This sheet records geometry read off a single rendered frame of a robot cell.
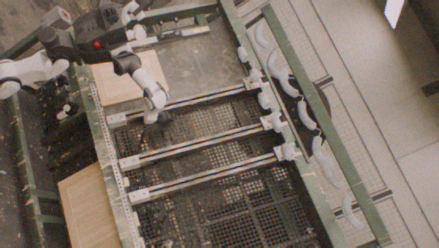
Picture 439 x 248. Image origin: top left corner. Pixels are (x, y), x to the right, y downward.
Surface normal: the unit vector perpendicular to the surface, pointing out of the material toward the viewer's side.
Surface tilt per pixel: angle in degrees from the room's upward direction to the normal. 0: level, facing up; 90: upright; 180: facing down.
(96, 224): 90
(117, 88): 58
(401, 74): 90
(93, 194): 90
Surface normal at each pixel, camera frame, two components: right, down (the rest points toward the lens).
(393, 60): -0.37, -0.03
